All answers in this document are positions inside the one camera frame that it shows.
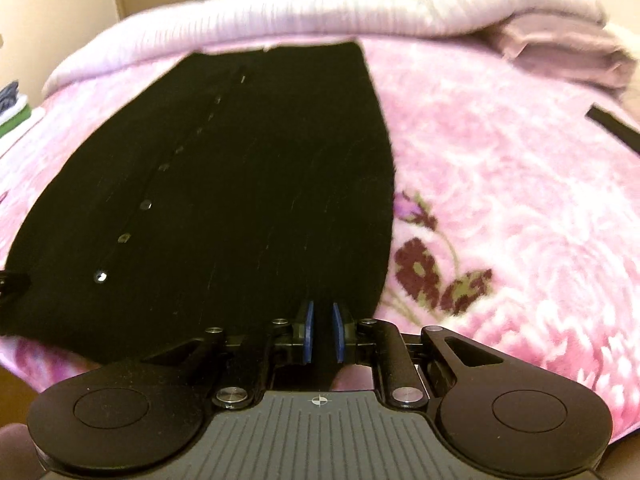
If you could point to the stack of folded clothes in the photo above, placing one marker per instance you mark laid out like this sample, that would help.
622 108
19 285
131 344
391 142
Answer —
12 107

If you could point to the pink floral blanket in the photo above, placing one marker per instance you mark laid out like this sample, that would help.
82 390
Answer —
500 220

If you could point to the lilac ribbed quilt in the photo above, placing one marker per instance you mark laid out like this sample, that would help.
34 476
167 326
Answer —
350 10

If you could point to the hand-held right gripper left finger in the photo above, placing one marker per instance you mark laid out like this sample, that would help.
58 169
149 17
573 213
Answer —
308 332

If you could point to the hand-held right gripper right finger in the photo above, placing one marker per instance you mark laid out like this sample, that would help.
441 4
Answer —
339 332

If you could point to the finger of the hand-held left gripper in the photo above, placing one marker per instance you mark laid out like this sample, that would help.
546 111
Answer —
11 285

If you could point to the folded mauve cloth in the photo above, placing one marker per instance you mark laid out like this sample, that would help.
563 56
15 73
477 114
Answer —
565 47

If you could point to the black buttoned cardigan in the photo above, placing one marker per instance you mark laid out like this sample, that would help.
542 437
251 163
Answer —
215 200

